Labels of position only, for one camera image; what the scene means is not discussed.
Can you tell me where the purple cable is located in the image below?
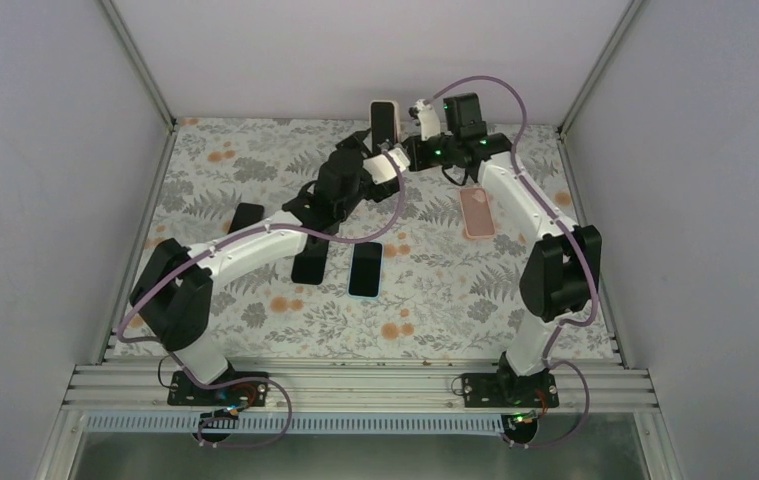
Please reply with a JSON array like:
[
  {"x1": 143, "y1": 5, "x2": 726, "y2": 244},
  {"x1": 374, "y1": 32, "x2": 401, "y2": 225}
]
[
  {"x1": 430, "y1": 74, "x2": 602, "y2": 450},
  {"x1": 115, "y1": 149, "x2": 408, "y2": 449}
]

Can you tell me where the floral patterned mat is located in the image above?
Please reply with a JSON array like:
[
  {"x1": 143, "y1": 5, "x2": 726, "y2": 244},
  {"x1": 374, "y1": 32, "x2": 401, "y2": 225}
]
[{"x1": 113, "y1": 117, "x2": 622, "y2": 362}]

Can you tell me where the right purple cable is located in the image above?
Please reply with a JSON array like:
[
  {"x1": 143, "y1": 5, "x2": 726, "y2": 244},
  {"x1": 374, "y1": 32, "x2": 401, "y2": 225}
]
[{"x1": 430, "y1": 74, "x2": 602, "y2": 450}]

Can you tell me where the blue phone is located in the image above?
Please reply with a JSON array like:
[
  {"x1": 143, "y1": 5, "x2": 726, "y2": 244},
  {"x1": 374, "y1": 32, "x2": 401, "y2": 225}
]
[{"x1": 227, "y1": 202, "x2": 265, "y2": 234}]

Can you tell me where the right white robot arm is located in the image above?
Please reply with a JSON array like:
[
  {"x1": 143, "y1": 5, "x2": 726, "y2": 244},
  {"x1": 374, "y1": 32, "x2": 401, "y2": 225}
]
[{"x1": 403, "y1": 93, "x2": 602, "y2": 407}]

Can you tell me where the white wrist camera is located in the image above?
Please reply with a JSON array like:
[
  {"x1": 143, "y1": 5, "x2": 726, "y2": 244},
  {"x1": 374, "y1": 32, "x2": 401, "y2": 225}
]
[
  {"x1": 363, "y1": 148, "x2": 410, "y2": 185},
  {"x1": 408, "y1": 99, "x2": 442, "y2": 142}
]

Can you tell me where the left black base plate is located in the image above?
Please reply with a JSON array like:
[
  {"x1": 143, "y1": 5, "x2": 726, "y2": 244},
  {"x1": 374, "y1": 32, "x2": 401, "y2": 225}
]
[{"x1": 166, "y1": 371, "x2": 269, "y2": 409}]

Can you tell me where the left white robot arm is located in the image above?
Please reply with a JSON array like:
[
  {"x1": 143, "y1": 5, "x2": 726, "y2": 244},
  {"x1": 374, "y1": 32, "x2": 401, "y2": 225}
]
[{"x1": 117, "y1": 132, "x2": 411, "y2": 405}]

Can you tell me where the phone in black case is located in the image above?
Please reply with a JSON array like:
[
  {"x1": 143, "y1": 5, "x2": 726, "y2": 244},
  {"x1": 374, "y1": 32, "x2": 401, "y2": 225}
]
[{"x1": 290, "y1": 237, "x2": 329, "y2": 286}]

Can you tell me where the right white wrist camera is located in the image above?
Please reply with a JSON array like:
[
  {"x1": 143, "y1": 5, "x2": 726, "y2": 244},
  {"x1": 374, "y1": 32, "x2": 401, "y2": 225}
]
[{"x1": 408, "y1": 99, "x2": 442, "y2": 142}]

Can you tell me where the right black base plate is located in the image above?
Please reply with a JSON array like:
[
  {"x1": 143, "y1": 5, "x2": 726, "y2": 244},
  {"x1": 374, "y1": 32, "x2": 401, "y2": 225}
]
[{"x1": 461, "y1": 370, "x2": 560, "y2": 409}]

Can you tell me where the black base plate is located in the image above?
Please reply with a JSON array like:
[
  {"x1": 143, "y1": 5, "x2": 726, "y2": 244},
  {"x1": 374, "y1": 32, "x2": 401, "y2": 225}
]
[
  {"x1": 166, "y1": 371, "x2": 269, "y2": 409},
  {"x1": 461, "y1": 370, "x2": 560, "y2": 409}
]

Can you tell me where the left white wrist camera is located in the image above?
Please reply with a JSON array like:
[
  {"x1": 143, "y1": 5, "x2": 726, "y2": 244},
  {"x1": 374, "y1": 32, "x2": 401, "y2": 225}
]
[{"x1": 363, "y1": 148, "x2": 410, "y2": 185}]

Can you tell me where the pink phone case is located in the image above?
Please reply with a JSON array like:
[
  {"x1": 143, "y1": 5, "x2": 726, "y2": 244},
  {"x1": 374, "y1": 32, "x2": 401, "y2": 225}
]
[{"x1": 459, "y1": 187, "x2": 496, "y2": 239}]

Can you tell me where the aluminium rail frame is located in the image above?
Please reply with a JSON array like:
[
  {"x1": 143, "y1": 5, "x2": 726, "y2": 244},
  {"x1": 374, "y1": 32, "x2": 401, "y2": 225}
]
[{"x1": 62, "y1": 359, "x2": 659, "y2": 413}]

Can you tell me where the perforated cable duct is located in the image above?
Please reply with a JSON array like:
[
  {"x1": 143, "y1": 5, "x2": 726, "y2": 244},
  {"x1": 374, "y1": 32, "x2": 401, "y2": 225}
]
[{"x1": 85, "y1": 411, "x2": 504, "y2": 436}]

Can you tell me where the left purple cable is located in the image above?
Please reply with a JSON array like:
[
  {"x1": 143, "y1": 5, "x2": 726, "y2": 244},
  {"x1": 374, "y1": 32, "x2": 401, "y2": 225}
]
[{"x1": 115, "y1": 149, "x2": 408, "y2": 449}]

